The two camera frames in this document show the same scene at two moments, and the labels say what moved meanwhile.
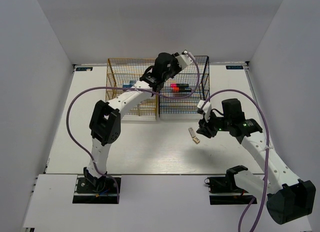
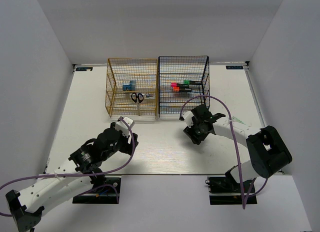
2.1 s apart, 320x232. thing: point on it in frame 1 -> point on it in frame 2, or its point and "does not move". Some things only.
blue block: x=132 y=83 does not move
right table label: x=234 y=67 does not move
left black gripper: x=174 y=61 -> x=126 y=147
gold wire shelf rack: x=121 y=73 does not move
